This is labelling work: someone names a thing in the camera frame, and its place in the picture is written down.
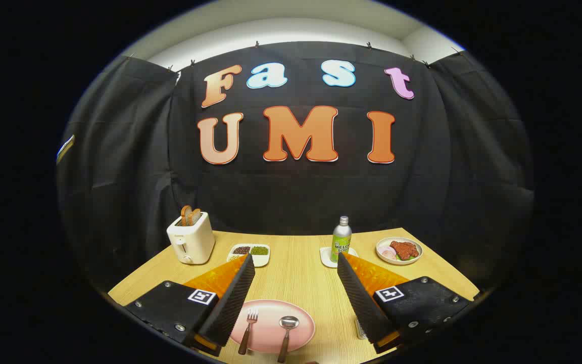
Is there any spoon with wooden handle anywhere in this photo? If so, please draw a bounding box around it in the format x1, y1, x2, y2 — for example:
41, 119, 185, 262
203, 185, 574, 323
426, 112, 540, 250
277, 316, 300, 363

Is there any white food bowl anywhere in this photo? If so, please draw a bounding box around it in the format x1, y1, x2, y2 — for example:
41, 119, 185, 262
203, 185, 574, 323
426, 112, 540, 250
376, 237, 423, 265

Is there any red meat piece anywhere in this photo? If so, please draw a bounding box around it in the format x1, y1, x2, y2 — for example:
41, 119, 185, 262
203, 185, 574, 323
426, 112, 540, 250
390, 241, 419, 260

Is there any pink plate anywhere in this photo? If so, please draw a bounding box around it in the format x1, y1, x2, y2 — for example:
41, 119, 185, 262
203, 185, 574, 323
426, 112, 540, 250
229, 299, 316, 354

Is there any white square coaster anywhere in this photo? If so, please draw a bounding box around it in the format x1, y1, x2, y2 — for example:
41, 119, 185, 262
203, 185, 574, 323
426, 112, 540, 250
320, 247, 358, 268

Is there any fork with wooden handle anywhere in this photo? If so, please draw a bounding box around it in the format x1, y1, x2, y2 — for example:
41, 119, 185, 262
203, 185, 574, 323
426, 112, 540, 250
237, 308, 259, 355

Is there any black backdrop cloth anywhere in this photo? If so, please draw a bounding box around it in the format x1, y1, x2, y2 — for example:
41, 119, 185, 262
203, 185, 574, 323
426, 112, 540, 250
56, 41, 535, 304

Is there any green soda bottle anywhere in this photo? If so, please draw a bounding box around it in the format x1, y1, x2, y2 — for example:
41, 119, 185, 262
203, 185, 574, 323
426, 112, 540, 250
330, 216, 352, 263

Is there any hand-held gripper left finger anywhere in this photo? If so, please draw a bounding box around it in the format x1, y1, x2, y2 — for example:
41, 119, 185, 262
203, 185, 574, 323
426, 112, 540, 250
124, 254, 256, 357

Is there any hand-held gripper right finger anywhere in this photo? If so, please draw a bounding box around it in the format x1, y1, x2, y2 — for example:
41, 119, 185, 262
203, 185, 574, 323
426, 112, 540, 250
337, 252, 473, 354

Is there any cream toaster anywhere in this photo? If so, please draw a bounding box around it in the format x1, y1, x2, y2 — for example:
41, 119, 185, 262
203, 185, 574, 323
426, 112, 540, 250
166, 211, 216, 265

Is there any white divided dish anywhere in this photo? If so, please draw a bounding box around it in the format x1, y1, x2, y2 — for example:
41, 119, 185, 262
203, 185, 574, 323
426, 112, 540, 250
227, 244, 271, 267

